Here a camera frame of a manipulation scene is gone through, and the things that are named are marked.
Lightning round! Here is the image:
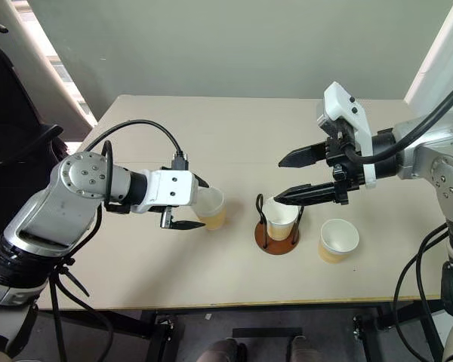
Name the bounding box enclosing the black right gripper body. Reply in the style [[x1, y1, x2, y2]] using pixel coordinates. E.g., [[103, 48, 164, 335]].
[[324, 127, 365, 207]]

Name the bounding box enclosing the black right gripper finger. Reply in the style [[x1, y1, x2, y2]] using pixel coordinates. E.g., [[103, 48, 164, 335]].
[[278, 142, 328, 169], [273, 181, 338, 207]]

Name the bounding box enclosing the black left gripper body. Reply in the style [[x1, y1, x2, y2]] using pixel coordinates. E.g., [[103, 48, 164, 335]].
[[150, 205, 175, 229]]

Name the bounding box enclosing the tan paper cup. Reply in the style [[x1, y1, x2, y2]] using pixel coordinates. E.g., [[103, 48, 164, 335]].
[[317, 219, 360, 265], [193, 187, 227, 232], [266, 197, 300, 242]]

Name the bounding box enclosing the brown round cup holder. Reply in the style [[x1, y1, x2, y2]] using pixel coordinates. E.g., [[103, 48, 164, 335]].
[[254, 192, 303, 256]]

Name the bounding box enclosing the black zip tie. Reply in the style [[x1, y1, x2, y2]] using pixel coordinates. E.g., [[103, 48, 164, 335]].
[[54, 257, 92, 298]]

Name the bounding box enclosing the dark rounded shape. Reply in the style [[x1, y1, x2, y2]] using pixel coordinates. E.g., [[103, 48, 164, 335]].
[[285, 335, 319, 362], [195, 337, 249, 362]]

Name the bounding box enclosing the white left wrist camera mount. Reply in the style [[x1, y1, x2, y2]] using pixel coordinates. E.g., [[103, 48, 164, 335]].
[[137, 169, 199, 214]]

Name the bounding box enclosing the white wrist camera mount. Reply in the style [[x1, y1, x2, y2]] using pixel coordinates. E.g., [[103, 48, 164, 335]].
[[137, 169, 199, 214], [316, 80, 377, 190]]

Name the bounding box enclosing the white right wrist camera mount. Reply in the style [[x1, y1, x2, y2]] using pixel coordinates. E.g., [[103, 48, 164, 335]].
[[316, 80, 377, 190]]

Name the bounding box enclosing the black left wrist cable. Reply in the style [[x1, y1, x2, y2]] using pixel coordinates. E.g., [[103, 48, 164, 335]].
[[85, 119, 192, 171]]

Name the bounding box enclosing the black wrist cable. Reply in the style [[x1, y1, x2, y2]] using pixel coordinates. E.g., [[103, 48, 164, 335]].
[[85, 119, 192, 171], [343, 72, 453, 165]]

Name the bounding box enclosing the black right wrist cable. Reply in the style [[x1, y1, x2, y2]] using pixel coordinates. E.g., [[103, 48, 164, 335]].
[[343, 72, 453, 165]]

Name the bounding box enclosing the black metal table frame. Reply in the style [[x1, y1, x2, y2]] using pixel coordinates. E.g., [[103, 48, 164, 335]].
[[37, 299, 451, 362]]

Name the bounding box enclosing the black right arm body cable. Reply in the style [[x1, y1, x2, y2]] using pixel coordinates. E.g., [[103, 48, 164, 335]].
[[392, 221, 451, 362]]

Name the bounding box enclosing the black arm body cable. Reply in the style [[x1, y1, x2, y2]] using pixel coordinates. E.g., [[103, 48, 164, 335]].
[[392, 221, 451, 362], [48, 209, 115, 362]]

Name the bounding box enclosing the black left arm body cable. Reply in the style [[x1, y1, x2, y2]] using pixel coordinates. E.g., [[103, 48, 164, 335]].
[[48, 209, 115, 362]]

